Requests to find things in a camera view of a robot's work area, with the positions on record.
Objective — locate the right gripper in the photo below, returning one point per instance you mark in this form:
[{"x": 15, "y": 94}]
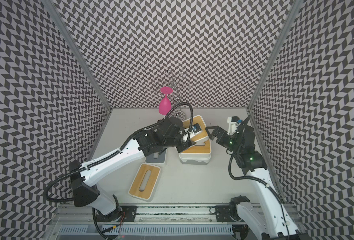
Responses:
[{"x": 227, "y": 139}]

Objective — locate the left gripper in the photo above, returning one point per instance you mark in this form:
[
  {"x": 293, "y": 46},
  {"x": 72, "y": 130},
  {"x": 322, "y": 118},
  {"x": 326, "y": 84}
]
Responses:
[{"x": 182, "y": 142}]

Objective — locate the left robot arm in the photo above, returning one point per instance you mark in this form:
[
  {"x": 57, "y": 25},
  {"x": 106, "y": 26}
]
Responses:
[{"x": 85, "y": 185}]

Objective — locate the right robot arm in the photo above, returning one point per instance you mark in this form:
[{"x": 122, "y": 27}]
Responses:
[{"x": 275, "y": 223}]

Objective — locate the grey lid box centre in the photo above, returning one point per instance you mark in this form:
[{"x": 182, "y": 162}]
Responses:
[{"x": 156, "y": 158}]

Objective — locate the pink plastic goblet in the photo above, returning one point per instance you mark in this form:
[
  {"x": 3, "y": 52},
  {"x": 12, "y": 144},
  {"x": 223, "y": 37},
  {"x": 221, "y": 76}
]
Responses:
[{"x": 165, "y": 105}]

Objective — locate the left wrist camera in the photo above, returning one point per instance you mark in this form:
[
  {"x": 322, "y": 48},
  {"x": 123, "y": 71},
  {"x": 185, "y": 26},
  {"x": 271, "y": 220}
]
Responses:
[{"x": 196, "y": 129}]

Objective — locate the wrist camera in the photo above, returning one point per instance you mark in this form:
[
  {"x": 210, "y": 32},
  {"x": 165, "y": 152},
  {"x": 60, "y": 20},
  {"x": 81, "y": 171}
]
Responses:
[
  {"x": 196, "y": 129},
  {"x": 233, "y": 123}
]

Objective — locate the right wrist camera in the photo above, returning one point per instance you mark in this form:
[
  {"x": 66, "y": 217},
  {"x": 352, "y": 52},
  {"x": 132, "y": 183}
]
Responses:
[{"x": 233, "y": 123}]

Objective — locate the aluminium front rail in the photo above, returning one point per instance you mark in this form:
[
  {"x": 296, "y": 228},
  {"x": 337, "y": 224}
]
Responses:
[{"x": 161, "y": 221}]

